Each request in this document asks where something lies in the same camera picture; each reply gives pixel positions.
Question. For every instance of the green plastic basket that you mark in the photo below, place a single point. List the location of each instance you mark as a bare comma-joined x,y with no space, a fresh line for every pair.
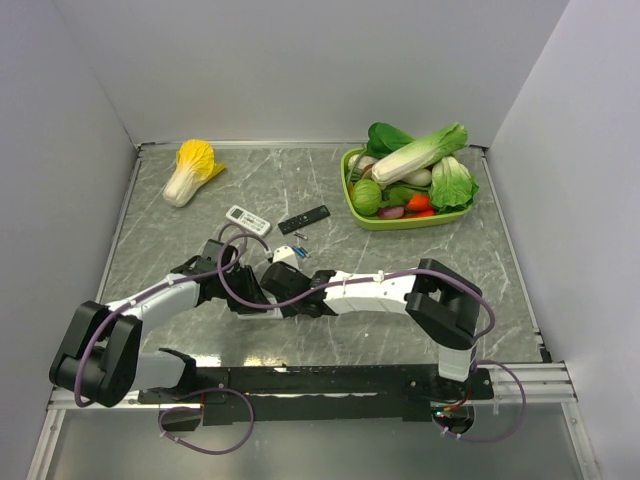
376,224

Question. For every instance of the green bok choy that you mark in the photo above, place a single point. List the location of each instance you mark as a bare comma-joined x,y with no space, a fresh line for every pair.
453,187

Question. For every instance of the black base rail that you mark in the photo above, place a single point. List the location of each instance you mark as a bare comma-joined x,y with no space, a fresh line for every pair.
306,393

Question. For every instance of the long green napa cabbage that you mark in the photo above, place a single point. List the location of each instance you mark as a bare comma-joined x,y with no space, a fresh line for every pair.
421,153

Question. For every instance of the purple onion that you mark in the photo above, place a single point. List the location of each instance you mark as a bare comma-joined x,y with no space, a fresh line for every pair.
390,213

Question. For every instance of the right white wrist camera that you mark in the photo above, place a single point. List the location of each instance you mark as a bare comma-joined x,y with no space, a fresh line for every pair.
285,254

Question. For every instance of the white grey-faced remote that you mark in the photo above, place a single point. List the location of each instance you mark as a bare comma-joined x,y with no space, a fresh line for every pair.
272,314

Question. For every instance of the round green cabbage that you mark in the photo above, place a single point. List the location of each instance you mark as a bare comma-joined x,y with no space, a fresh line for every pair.
366,197

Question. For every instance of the black slim remote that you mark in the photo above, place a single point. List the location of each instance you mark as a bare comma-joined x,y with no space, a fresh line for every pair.
302,220

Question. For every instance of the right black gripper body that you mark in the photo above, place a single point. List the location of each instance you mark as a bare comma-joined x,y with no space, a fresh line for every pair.
290,309

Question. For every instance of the yellow napa cabbage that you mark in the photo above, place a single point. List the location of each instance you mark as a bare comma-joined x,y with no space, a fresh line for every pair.
195,165

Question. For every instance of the white garlic bulb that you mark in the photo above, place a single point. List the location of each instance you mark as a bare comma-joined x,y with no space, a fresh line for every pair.
358,163

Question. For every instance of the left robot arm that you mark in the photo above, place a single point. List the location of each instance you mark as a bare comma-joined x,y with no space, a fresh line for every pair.
99,359

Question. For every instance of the white radish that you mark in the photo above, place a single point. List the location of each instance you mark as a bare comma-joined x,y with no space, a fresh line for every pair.
421,177

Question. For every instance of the brown mushroom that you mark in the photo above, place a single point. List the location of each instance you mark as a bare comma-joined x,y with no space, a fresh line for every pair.
367,172

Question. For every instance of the orange carrot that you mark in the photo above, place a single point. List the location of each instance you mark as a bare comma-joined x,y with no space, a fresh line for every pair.
418,203

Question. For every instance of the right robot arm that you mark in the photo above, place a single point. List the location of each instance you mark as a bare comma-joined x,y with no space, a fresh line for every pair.
442,303

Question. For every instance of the dark green spinach leaf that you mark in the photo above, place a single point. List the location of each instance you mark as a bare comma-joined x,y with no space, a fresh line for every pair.
384,139

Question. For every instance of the aluminium frame rail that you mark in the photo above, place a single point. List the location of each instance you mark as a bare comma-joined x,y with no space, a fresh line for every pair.
542,383

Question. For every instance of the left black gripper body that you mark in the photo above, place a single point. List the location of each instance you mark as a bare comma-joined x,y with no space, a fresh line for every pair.
241,284

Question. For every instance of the white air conditioner remote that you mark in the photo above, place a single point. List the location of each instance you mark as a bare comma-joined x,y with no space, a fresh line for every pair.
248,221

